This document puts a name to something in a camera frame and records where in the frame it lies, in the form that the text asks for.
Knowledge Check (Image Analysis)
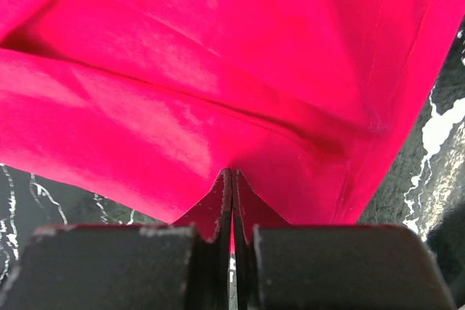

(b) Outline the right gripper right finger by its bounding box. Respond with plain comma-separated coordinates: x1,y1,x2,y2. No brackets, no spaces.
232,171,456,309

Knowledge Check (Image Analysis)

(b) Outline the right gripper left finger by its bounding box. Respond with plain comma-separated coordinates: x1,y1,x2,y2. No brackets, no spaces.
1,169,232,309

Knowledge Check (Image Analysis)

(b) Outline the magenta t shirt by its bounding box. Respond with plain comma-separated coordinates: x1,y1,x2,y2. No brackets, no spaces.
1,0,464,224

